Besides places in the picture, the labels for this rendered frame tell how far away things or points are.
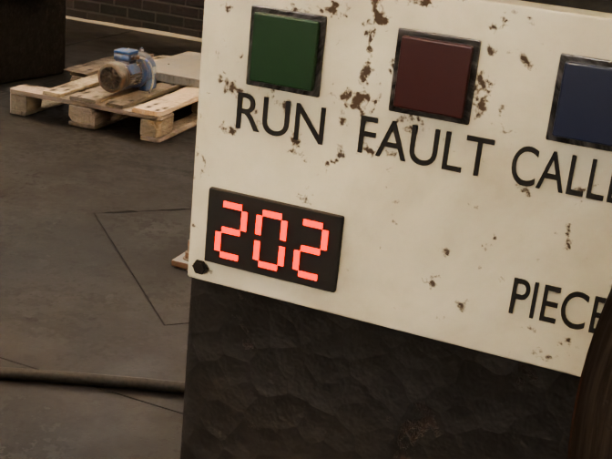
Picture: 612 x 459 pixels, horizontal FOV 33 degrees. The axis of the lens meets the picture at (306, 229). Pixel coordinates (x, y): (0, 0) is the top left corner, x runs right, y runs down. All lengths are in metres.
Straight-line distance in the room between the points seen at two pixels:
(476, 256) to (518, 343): 0.05
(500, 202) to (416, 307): 0.08
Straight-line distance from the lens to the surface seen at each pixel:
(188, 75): 5.34
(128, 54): 4.99
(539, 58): 0.52
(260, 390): 0.64
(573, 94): 0.51
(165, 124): 4.82
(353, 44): 0.54
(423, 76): 0.52
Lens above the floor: 1.30
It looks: 20 degrees down
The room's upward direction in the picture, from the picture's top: 6 degrees clockwise
